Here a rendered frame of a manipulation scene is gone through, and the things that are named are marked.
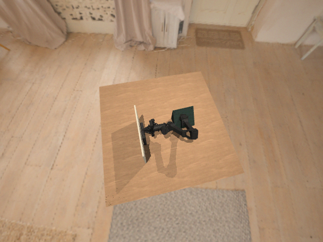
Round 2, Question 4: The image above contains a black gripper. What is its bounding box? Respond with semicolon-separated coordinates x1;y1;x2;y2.
142;120;160;137

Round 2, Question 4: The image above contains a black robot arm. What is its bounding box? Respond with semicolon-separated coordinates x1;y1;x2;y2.
159;114;198;140

